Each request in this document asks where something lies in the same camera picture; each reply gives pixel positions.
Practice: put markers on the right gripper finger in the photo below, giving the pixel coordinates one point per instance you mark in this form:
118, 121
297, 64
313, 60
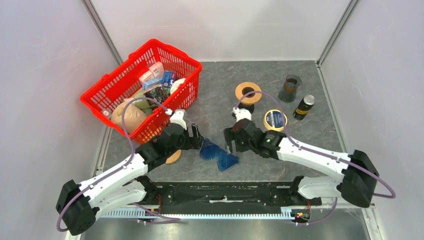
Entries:
229, 138
237, 144

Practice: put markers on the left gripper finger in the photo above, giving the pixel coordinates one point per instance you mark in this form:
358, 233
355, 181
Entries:
190, 133
197, 138

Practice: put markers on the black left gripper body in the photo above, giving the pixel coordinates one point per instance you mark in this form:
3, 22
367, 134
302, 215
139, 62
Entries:
183, 144

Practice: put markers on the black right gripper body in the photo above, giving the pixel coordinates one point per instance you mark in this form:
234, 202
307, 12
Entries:
249, 146

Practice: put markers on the blue glass dripper cone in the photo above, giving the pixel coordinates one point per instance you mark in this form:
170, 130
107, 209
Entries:
226, 160

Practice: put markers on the wooden dripper ring holder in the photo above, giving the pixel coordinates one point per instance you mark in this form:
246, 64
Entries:
248, 93

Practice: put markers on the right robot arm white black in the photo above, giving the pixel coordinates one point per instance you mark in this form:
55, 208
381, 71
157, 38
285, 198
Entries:
351, 177

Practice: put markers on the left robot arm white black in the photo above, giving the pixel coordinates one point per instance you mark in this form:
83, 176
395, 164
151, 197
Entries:
79, 205

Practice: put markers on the black carafe red band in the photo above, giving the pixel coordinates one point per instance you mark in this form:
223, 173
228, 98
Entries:
249, 107

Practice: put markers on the masking tape roll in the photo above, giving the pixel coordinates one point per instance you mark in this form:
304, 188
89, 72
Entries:
275, 120

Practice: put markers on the green pear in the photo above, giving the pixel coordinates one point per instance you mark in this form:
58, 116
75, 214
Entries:
140, 103

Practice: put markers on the dark snack bag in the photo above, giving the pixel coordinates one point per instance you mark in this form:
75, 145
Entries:
158, 94

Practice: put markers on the white round object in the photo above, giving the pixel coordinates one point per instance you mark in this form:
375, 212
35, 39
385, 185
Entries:
176, 85

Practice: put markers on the blue white box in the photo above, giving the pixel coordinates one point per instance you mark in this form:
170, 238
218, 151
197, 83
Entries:
166, 80

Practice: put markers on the grey glass carafe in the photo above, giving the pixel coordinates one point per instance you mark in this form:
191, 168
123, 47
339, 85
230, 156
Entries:
288, 91

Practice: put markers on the pink white pack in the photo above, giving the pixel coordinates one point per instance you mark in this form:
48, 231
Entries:
154, 71

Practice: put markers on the black drink can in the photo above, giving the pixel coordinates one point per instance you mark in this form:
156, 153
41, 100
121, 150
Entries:
304, 106

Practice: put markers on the red plastic shopping basket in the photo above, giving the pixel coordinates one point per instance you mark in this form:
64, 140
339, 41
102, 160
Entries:
113, 88

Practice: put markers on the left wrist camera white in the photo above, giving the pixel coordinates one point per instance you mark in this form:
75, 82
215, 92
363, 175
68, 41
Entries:
179, 117

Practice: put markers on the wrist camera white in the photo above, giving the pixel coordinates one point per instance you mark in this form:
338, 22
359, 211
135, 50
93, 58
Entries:
179, 117
241, 113

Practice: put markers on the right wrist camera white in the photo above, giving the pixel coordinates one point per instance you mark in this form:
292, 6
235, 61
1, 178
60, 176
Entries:
241, 113

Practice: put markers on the black mounting base rail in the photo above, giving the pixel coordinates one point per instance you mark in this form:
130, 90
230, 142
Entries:
225, 199

